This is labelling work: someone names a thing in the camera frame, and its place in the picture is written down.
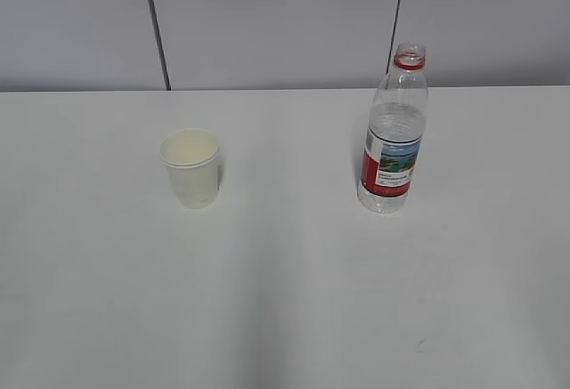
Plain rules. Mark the white paper cup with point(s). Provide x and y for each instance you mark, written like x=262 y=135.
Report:
x=191 y=158

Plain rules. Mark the clear plastic water bottle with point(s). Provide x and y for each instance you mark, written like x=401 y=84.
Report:
x=396 y=125

